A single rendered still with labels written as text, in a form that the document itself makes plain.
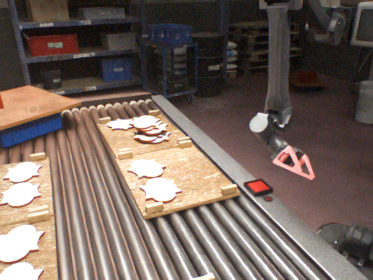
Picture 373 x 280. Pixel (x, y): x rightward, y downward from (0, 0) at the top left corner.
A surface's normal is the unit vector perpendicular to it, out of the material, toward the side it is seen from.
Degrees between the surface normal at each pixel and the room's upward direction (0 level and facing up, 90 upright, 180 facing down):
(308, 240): 0
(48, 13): 86
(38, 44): 90
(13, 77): 90
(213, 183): 0
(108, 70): 90
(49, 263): 0
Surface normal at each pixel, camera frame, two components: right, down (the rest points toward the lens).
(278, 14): -0.65, 0.43
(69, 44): 0.48, 0.38
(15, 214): 0.00, -0.90
